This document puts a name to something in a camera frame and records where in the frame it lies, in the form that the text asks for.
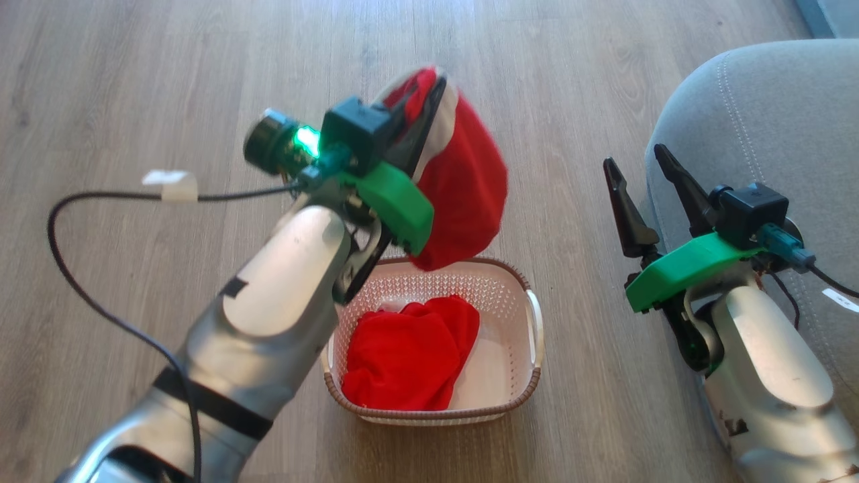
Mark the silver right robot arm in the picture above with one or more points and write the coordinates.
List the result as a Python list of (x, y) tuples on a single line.
[(772, 376)]

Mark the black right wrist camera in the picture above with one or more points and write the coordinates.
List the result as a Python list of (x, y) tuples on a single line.
[(751, 211)]

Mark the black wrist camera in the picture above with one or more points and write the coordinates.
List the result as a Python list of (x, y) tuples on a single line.
[(356, 131), (751, 211)]

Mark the red and white garment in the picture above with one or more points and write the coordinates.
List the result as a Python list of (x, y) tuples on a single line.
[(463, 188)]

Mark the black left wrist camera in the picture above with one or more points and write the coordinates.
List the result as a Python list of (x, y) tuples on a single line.
[(356, 131)]

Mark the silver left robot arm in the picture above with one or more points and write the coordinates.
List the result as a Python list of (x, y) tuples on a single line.
[(288, 282)]

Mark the cream laundry basket brown rim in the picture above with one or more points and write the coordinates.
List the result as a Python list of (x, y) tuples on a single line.
[(503, 376)]

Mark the plain red garment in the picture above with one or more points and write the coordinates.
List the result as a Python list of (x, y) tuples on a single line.
[(409, 355)]

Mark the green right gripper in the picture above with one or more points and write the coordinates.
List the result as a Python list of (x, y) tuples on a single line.
[(691, 265)]

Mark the grey fabric sofa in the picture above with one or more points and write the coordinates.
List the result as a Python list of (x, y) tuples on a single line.
[(772, 114)]

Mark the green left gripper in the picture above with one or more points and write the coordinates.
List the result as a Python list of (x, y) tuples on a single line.
[(399, 201)]

